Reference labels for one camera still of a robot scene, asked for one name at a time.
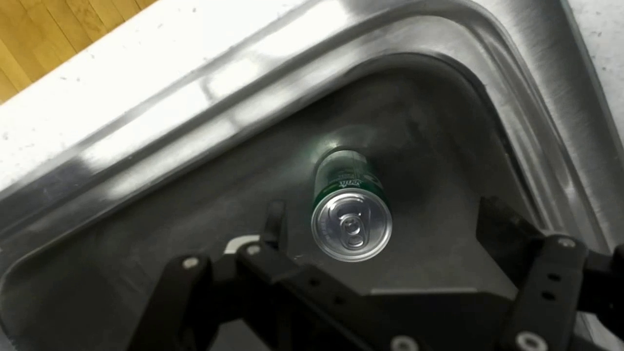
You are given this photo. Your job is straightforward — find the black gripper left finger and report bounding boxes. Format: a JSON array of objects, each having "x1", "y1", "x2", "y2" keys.
[{"x1": 124, "y1": 198, "x2": 391, "y2": 351}]

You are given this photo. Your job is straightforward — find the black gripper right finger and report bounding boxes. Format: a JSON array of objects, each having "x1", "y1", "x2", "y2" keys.
[{"x1": 475, "y1": 194, "x2": 624, "y2": 351}]

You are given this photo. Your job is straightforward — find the green soda can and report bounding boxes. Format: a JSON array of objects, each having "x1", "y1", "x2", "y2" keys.
[{"x1": 308, "y1": 147, "x2": 393, "y2": 266}]

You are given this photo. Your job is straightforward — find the stainless steel double sink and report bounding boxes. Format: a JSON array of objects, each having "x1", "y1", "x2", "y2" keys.
[{"x1": 0, "y1": 0, "x2": 624, "y2": 351}]

